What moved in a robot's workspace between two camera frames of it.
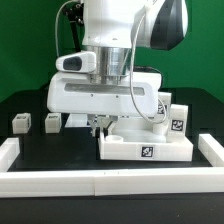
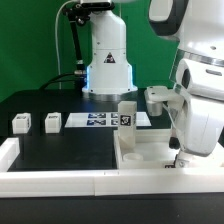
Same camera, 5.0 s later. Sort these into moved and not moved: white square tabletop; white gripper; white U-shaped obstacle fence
Moved: white gripper; white square tabletop
Not moved: white U-shaped obstacle fence
